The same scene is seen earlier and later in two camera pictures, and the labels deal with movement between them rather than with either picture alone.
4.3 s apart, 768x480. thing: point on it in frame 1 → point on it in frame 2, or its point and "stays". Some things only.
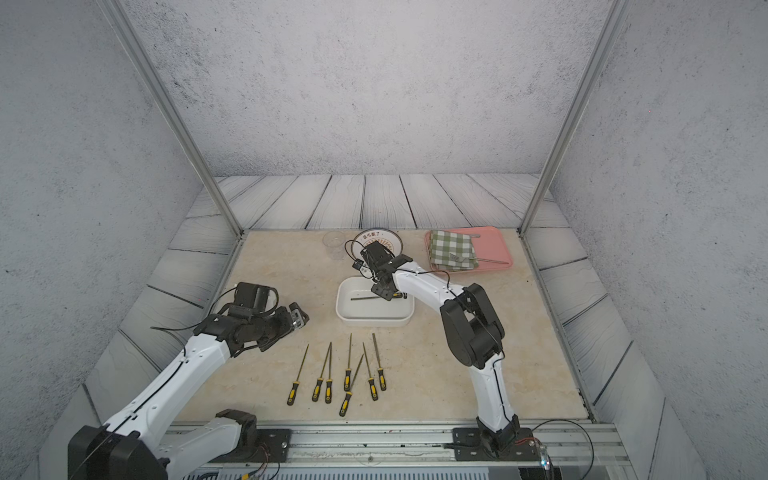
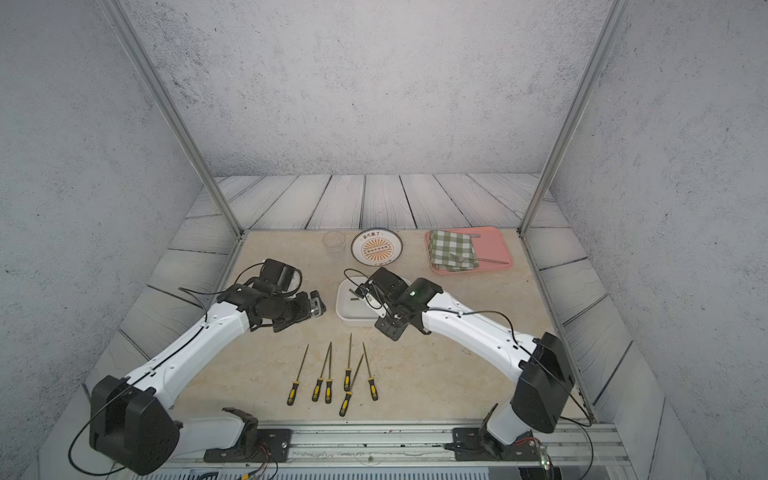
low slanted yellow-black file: [349, 394] stays
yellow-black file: [371, 379] stays
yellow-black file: [349, 373] stays
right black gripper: [379, 291] → [386, 329]
